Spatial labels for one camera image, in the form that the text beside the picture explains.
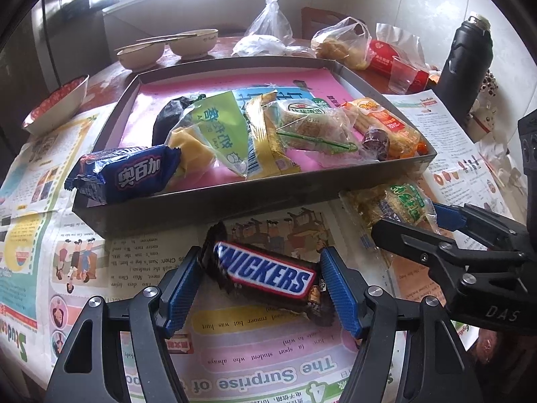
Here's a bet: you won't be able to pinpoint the green label rice cracker pack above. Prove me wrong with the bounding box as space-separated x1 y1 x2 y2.
340 180 440 236

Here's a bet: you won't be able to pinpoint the Snickers chocolate bar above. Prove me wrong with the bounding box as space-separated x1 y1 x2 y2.
198 222 335 326

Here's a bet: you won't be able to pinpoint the blue cookie pack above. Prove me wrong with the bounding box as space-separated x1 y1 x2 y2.
65 145 181 204

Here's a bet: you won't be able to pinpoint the round pizza cracker pack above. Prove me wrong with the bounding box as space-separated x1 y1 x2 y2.
263 99 361 163

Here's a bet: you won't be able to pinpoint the newspaper sheets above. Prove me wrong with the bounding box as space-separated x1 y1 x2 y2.
0 87 525 403

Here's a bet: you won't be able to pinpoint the orange snack packet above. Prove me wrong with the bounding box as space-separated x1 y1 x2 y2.
342 97 429 159

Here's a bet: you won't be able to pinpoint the dark red wrapped candy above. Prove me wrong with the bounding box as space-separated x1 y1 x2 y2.
362 127 390 161

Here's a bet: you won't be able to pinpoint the yellow cheese snack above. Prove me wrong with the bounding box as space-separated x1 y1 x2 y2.
166 127 216 186

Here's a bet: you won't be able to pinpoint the black thermos bottle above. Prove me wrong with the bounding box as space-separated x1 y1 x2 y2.
434 13 493 123

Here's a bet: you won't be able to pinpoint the clear plastic cup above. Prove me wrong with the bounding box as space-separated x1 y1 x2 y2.
389 56 419 95

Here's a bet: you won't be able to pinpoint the yellow striped snack packet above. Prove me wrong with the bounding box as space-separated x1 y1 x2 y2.
245 90 300 180

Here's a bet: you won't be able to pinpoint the black snack packet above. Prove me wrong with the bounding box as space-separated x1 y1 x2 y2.
152 94 207 146

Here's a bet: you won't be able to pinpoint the grey shallow cardboard tray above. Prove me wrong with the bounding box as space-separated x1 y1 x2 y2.
66 56 435 237

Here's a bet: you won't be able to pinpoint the red tissue pack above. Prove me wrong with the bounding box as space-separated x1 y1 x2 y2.
368 23 430 93

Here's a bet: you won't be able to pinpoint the green triangular snack packet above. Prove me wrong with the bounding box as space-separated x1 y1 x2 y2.
169 91 248 177

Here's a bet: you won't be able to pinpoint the white bowl with red contents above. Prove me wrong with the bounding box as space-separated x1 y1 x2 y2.
22 75 89 136

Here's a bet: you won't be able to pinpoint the plastic bag of pastries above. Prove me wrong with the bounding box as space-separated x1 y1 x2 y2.
310 16 372 71

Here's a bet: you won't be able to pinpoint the left white ceramic bowl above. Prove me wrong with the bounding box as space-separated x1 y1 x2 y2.
116 42 165 72

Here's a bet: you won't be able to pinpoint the white ceramic bowl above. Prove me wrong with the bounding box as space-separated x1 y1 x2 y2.
116 42 165 72
168 29 218 59

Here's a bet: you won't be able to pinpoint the right white ceramic bowl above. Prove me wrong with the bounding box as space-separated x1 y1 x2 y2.
168 29 218 59

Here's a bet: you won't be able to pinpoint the wooden chair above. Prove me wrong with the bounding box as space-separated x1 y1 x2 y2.
301 6 365 41

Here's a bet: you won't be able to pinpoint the chopsticks on bowls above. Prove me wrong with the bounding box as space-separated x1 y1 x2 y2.
136 32 197 43

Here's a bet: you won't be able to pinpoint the crumpled clear plastic wrap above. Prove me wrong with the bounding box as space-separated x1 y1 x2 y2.
232 35 316 58

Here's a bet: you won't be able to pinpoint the tied clear plastic bag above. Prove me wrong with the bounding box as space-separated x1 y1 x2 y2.
245 0 294 46

